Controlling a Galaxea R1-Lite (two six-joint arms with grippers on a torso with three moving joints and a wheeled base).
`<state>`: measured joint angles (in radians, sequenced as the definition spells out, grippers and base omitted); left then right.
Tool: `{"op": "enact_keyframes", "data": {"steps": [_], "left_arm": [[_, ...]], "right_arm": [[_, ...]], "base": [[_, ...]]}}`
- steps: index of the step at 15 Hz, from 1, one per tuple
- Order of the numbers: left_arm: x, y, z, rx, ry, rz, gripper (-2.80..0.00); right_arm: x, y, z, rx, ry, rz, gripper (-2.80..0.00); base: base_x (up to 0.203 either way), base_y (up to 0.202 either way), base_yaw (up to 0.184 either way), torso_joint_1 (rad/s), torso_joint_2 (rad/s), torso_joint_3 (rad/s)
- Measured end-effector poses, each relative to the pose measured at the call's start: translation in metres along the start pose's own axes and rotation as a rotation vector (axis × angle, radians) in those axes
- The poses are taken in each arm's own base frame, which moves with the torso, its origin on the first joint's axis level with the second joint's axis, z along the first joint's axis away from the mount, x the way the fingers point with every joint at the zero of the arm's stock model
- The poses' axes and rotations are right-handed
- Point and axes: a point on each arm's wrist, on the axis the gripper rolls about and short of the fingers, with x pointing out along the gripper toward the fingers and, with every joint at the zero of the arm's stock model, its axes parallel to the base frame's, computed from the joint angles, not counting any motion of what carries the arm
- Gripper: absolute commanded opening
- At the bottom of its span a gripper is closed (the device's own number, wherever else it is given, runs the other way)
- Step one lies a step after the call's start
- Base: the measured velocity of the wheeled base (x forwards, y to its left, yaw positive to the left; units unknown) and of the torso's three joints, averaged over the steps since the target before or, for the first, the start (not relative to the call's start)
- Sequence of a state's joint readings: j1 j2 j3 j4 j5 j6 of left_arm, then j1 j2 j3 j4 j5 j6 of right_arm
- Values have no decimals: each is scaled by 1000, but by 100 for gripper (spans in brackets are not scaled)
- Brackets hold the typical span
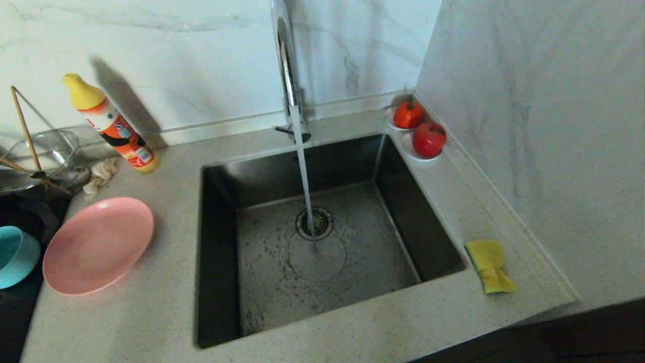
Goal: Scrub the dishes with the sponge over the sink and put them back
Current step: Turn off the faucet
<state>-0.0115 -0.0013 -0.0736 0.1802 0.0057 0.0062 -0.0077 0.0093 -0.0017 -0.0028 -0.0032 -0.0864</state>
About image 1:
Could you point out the chrome kitchen faucet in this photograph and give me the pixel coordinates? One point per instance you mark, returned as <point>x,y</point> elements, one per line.
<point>288,75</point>

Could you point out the yellow sponge green backing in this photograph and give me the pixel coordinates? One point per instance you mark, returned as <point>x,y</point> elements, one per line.
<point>489,262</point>

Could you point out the orange detergent bottle yellow cap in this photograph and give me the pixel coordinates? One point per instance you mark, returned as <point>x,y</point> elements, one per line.
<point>116,128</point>

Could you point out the pink plate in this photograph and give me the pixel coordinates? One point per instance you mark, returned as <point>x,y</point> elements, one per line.
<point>98,247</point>

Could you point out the teal bowl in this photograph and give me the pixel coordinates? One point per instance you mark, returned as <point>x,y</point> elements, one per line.
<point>17,257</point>

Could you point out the stainless steel sink basin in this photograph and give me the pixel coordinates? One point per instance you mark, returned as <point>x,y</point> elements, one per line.
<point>383,267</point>

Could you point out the running water stream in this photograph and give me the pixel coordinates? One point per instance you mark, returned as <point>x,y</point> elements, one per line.
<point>305,176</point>

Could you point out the round metal drain strainer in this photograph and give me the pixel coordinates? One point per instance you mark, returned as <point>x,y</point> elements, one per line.
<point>325,224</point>

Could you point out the small white dish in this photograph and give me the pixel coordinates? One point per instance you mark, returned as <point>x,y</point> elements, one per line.
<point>408,150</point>
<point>388,120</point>

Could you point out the crumpled beige tissue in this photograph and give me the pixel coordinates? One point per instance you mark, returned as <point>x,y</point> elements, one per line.
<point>101,174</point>

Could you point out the clear glass jug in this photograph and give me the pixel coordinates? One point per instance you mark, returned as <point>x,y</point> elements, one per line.
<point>60,151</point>

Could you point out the black stove cooktop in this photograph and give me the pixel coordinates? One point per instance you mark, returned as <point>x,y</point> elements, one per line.
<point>20,322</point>

